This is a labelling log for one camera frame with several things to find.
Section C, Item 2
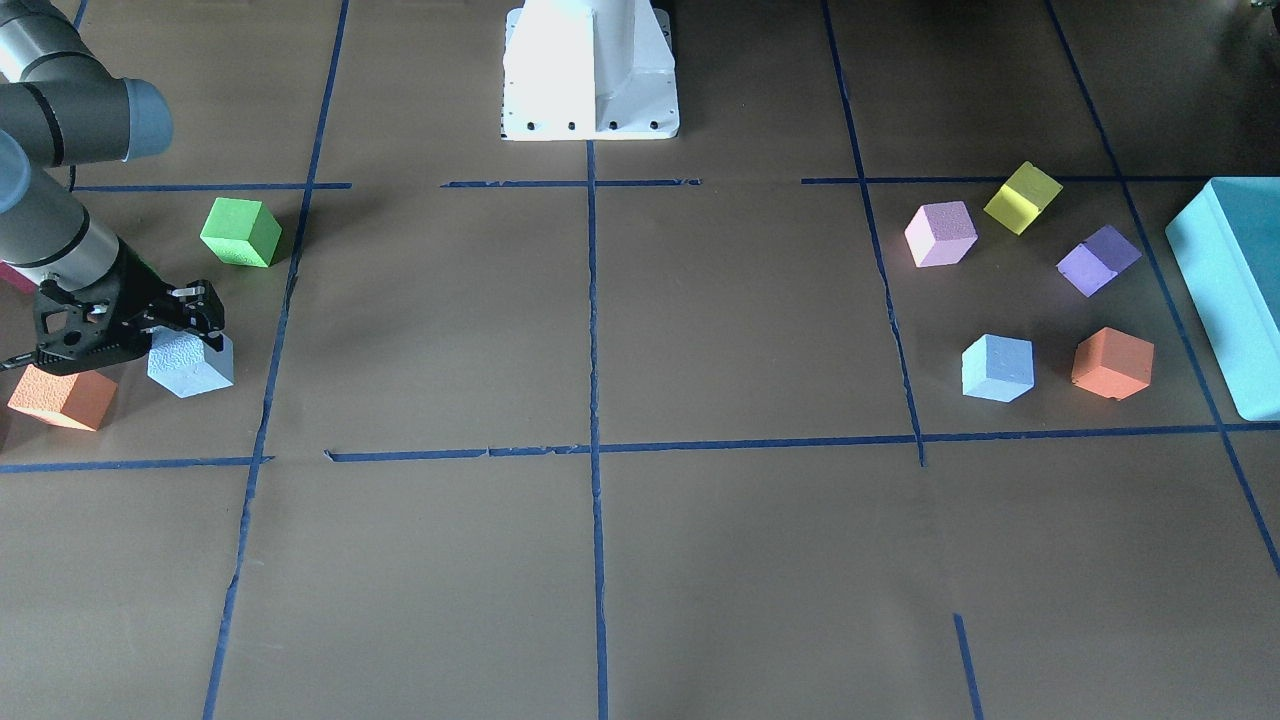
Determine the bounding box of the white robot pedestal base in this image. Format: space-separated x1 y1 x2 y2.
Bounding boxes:
500 1 681 142

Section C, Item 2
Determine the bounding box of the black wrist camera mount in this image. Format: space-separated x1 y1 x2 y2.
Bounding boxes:
3 275 118 375

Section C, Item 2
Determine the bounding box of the teal plastic bin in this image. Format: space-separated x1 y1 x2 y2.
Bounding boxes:
1166 176 1279 421

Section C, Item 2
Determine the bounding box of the red bin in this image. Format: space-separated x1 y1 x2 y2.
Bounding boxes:
0 261 37 295

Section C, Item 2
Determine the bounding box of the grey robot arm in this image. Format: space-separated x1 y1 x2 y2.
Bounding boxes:
1 1 227 375

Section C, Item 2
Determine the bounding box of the green foam block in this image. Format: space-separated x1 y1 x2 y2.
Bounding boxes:
198 197 282 268

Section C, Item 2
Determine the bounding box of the light blue foam block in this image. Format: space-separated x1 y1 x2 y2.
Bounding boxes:
147 328 234 398
961 334 1036 404

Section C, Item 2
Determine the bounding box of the yellow foam block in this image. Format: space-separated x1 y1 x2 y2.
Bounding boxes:
983 161 1062 236

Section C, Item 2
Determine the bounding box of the pink foam block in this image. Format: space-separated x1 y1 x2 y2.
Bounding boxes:
904 201 978 268

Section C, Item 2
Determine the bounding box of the orange foam block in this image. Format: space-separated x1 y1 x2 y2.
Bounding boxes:
1071 327 1155 400
6 366 118 432

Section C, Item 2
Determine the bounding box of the purple foam block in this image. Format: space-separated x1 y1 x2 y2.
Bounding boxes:
1056 225 1142 299

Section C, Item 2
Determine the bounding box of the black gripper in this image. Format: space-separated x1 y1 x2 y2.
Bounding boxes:
70 263 227 373

